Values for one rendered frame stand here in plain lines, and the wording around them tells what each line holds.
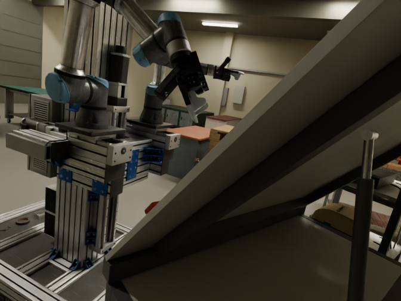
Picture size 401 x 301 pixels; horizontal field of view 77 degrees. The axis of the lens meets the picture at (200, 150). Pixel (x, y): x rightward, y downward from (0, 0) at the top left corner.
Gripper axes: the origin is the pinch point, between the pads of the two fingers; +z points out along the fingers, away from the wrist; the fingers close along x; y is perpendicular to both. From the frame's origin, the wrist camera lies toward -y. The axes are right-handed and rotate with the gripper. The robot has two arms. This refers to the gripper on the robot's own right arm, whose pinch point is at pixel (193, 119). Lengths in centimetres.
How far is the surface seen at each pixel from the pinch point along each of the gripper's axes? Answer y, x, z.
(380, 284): 46, 47, 73
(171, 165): -90, 327, -55
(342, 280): 32, 42, 66
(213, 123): -14, 683, -211
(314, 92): 19.8, -36.9, 15.3
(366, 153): 25.8, -29.6, 24.6
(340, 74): 22.9, -38.3, 14.7
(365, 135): 26.3, -30.7, 22.2
